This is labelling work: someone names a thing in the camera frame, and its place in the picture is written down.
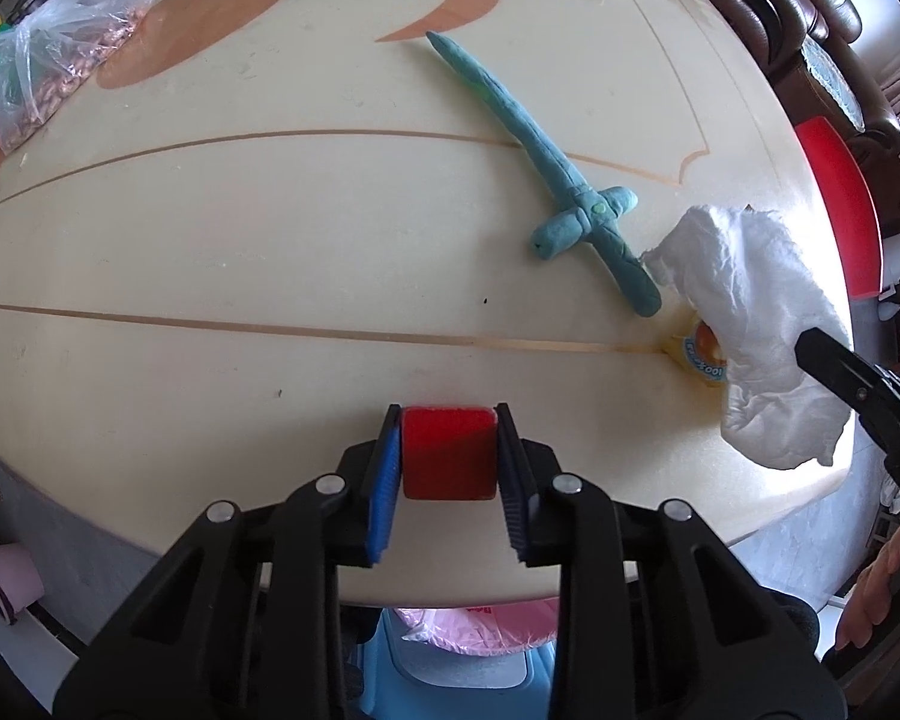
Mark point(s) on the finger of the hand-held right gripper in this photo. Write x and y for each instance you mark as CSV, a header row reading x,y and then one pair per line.
x,y
855,382

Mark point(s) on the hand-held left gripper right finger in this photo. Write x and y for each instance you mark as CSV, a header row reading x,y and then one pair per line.
x,y
510,495

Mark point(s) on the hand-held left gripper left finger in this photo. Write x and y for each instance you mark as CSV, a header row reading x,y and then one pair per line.
x,y
384,495

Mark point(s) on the red cube block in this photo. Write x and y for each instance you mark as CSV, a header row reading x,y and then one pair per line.
x,y
448,454

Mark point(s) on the white tissue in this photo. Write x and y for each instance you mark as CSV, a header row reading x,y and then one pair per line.
x,y
757,315

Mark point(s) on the person's right hand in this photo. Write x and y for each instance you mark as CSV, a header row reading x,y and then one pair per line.
x,y
870,592

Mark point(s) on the red plastic chair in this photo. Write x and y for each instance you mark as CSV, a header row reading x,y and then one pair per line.
x,y
840,202

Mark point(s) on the teal clay sword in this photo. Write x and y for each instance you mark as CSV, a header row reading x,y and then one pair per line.
x,y
540,150

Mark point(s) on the brown leather armchair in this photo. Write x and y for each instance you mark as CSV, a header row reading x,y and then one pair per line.
x,y
795,7

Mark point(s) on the pink box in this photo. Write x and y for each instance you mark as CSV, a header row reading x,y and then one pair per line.
x,y
4,577

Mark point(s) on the clear bag of peanuts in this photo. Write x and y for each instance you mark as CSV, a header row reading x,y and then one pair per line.
x,y
52,60

